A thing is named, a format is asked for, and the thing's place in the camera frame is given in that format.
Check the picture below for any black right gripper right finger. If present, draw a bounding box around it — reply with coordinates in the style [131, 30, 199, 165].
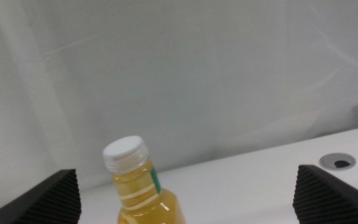
[292, 164, 358, 224]

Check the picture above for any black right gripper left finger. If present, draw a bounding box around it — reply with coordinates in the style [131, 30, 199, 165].
[0, 169, 83, 224]

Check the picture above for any yellow tea bottle white cap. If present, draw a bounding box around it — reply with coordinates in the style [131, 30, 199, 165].
[102, 135, 188, 224]

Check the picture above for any white curtain backdrop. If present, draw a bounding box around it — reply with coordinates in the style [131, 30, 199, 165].
[0, 0, 358, 209]

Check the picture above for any grey round cable grommet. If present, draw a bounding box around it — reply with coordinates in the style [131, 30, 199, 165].
[318, 152, 357, 171]

